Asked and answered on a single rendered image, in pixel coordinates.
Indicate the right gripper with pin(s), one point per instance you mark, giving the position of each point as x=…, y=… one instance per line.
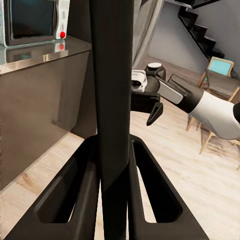
x=147, y=102

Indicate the breakfast table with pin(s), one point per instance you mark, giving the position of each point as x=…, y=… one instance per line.
x=219, y=82

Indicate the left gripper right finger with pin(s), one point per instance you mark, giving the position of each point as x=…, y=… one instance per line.
x=174, y=220

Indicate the stairs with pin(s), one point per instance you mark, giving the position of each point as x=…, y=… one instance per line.
x=214, y=25

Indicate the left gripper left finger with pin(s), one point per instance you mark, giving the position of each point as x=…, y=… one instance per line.
x=67, y=207

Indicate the fridge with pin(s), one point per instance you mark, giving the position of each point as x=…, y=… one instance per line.
x=145, y=19

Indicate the poster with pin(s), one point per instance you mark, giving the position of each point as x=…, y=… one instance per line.
x=111, y=25

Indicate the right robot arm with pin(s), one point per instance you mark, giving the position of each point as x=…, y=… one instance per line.
x=219, y=116

